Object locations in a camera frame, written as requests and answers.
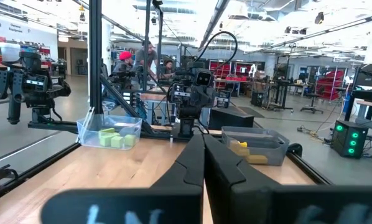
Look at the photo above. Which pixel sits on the background black robot arm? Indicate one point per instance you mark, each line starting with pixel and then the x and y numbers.
pixel 33 84

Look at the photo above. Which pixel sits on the thin black frame post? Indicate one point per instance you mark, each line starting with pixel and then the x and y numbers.
pixel 147 25

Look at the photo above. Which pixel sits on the grey translucent bin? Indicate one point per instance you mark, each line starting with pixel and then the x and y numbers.
pixel 267 140

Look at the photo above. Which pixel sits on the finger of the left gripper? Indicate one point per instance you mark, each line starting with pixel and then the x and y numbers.
pixel 184 112
pixel 195 112

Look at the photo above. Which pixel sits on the black computer green lights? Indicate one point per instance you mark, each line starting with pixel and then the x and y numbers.
pixel 349 140

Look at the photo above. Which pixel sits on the clear plastic bin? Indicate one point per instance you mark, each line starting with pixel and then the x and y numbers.
pixel 89 137

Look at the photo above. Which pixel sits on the yellow cube block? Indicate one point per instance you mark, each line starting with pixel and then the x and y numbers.
pixel 243 144

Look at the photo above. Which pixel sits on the black standing desk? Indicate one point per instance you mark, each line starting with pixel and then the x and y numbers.
pixel 280 93

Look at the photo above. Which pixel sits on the black box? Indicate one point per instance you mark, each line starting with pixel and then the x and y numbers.
pixel 231 118

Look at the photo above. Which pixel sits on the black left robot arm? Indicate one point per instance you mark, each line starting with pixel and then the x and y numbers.
pixel 187 126

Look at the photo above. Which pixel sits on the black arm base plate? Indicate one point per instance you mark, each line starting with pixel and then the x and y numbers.
pixel 178 136

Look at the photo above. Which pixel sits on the black office chair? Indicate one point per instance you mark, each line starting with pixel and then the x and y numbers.
pixel 312 102

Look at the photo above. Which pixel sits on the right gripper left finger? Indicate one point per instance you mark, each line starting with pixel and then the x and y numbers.
pixel 186 174

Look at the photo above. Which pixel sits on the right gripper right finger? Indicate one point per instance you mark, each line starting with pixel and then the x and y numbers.
pixel 223 180

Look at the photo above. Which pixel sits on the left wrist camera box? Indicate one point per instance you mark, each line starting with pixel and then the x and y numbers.
pixel 203 77

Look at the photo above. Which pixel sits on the red shelf unit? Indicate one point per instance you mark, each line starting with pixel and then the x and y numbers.
pixel 235 69

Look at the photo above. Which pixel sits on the black frame rail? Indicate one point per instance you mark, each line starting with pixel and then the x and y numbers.
pixel 33 172
pixel 161 134
pixel 312 169

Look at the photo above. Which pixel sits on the black monitor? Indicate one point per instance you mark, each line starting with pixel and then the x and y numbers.
pixel 371 77

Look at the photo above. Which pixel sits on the thick black frame post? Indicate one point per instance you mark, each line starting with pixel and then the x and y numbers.
pixel 95 62

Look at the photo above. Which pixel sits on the background black base rail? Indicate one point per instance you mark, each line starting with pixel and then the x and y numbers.
pixel 55 126

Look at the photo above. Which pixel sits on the black diagonal frame brace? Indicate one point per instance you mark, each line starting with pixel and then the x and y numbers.
pixel 123 104

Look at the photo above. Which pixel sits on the person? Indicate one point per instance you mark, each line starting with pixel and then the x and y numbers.
pixel 125 56
pixel 145 56
pixel 168 67

